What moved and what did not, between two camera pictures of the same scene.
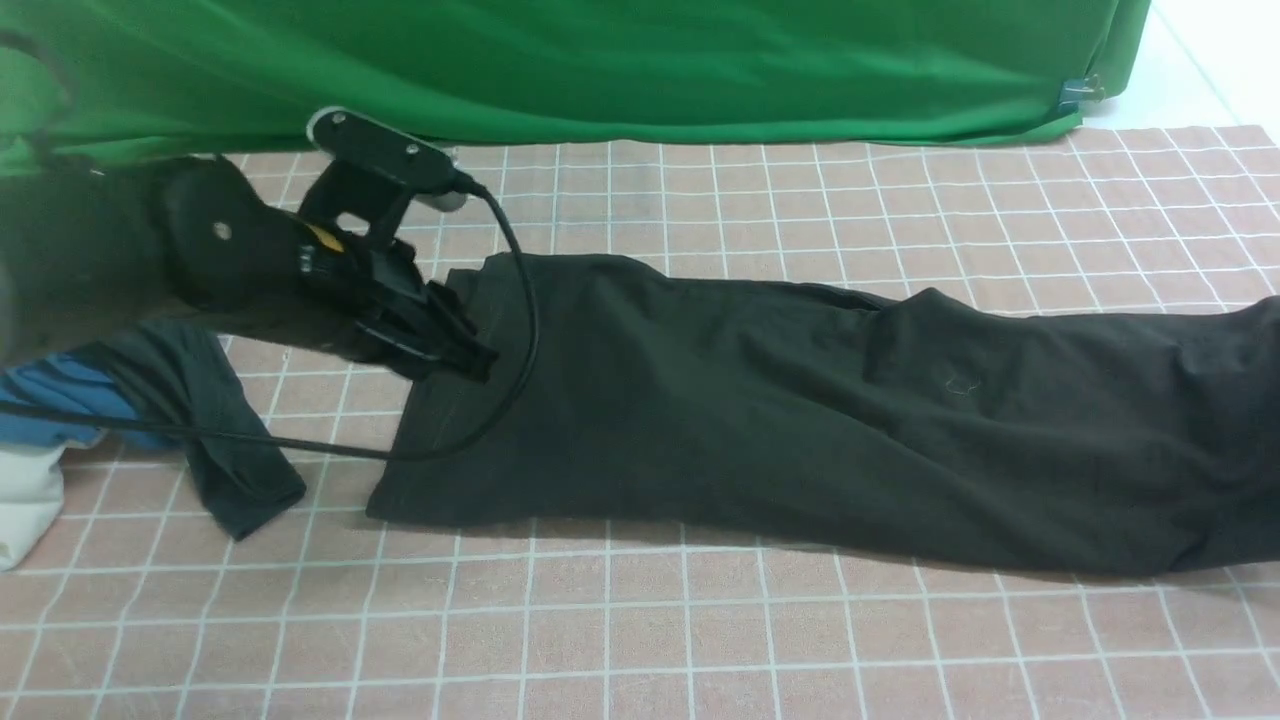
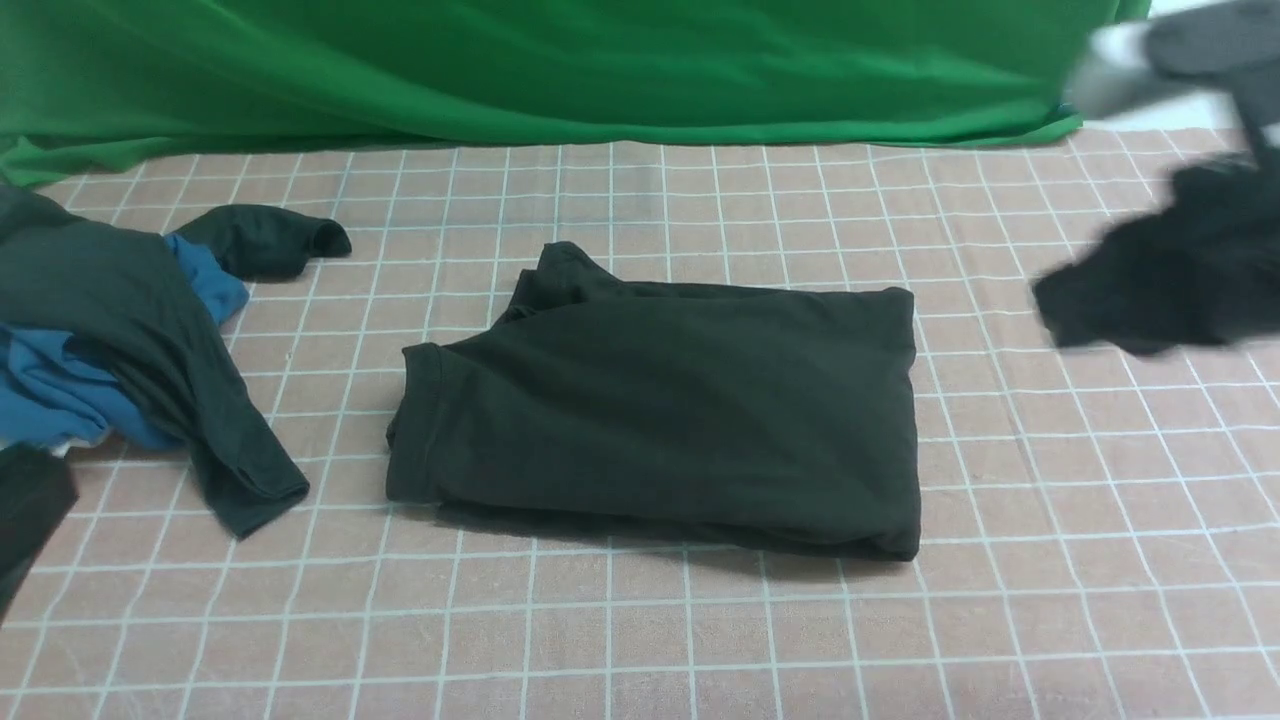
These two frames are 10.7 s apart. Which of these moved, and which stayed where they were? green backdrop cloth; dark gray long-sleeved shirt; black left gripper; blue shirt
Moved: dark gray long-sleeved shirt; black left gripper
Stayed: blue shirt; green backdrop cloth
